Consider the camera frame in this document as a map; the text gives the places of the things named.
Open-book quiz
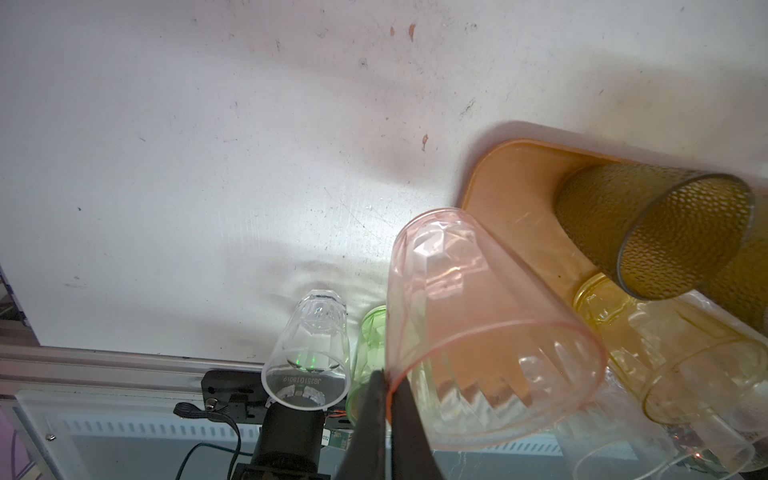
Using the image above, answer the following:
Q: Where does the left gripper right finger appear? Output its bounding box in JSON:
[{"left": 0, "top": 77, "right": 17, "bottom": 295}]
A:
[{"left": 391, "top": 379, "right": 444, "bottom": 480}]

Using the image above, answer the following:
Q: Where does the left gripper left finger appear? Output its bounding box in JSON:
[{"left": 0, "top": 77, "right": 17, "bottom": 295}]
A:
[{"left": 336, "top": 370, "right": 386, "bottom": 480}]

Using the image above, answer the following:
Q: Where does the bright green glass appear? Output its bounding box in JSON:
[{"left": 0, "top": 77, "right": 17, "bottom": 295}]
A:
[{"left": 346, "top": 305, "right": 386, "bottom": 426}]

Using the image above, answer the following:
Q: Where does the small clear glass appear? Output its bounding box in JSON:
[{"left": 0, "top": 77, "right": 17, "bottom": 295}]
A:
[{"left": 261, "top": 289, "right": 351, "bottom": 411}]

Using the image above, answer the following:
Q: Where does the pink glass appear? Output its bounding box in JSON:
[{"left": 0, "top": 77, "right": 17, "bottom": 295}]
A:
[{"left": 385, "top": 208, "right": 607, "bottom": 451}]

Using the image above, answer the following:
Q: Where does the yellow glass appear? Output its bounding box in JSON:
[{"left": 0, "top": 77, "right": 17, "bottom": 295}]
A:
[{"left": 572, "top": 274, "right": 767, "bottom": 425}]

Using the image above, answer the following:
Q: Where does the brown glass back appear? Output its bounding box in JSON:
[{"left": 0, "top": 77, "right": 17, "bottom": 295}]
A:
[{"left": 554, "top": 163, "right": 756, "bottom": 300}]

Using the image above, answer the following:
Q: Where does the dark olive glass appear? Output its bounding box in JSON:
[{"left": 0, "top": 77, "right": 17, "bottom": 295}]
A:
[{"left": 699, "top": 194, "right": 767, "bottom": 335}]

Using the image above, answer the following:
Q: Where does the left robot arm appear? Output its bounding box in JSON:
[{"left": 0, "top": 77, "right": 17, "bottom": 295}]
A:
[{"left": 232, "top": 370, "right": 443, "bottom": 479}]

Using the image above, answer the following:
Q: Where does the brown plastic tray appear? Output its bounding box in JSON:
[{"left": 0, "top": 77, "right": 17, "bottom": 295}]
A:
[{"left": 461, "top": 139, "right": 621, "bottom": 304}]

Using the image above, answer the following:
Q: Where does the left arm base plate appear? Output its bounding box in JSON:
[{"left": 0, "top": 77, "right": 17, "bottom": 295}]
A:
[{"left": 201, "top": 370, "right": 353, "bottom": 450}]

